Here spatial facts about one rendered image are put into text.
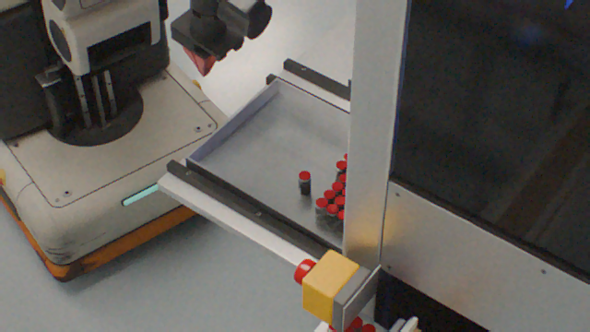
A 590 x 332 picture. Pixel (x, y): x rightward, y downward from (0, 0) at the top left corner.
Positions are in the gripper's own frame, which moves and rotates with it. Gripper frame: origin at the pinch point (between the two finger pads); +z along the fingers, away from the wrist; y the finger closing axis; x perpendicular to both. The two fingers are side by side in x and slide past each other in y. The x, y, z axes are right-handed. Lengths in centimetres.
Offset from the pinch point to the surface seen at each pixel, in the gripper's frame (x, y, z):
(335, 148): 15.2, 18.5, 18.4
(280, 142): 10.6, 9.7, 19.7
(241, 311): 22, -1, 110
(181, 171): -6.9, 1.2, 19.3
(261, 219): -6.8, 18.8, 16.8
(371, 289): -13.1, 43.1, 4.2
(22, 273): -5, -57, 118
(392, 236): -11.1, 42.7, -6.8
